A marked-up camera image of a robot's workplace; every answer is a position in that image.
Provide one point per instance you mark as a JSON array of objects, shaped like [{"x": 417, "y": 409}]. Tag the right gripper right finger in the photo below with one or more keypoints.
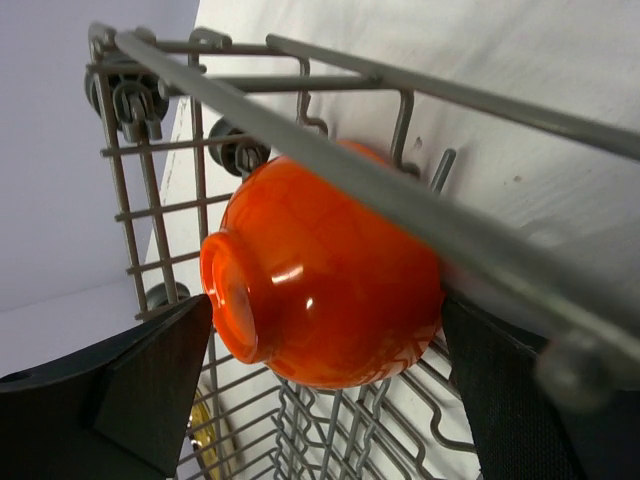
[{"x": 517, "y": 431}]

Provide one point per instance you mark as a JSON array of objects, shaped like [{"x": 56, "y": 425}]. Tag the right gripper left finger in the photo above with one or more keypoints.
[{"x": 117, "y": 409}]

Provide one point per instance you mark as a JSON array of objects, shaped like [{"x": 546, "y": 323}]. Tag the yellow patterned plate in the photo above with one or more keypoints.
[{"x": 212, "y": 446}]

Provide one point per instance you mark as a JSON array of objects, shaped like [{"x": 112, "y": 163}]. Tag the grey wire dish rack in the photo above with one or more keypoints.
[{"x": 167, "y": 107}]

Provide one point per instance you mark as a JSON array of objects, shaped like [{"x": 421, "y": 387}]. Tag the orange bowl back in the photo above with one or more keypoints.
[{"x": 310, "y": 283}]

